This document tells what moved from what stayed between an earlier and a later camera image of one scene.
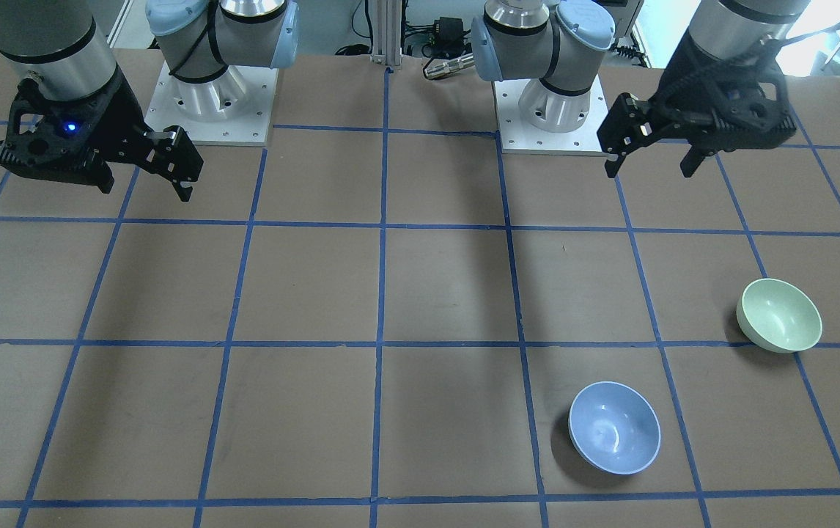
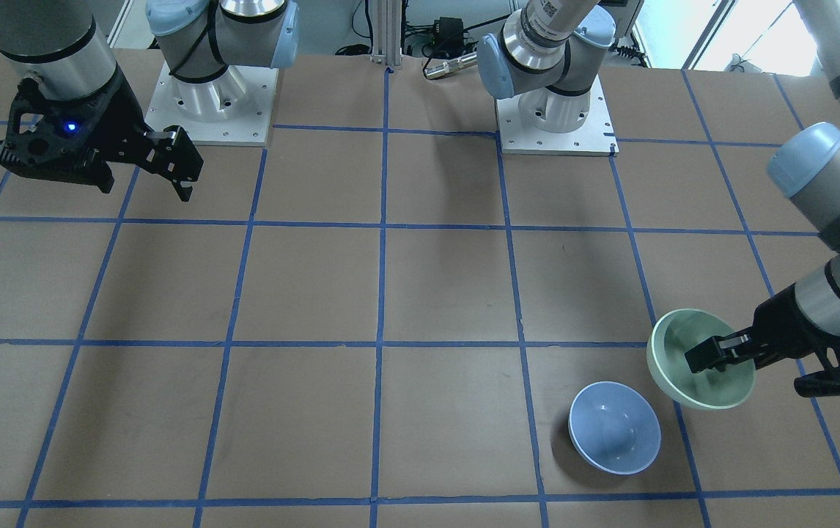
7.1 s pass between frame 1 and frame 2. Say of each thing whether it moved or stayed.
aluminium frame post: stayed
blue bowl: stayed
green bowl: moved
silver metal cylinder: stayed
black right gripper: stayed
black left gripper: moved
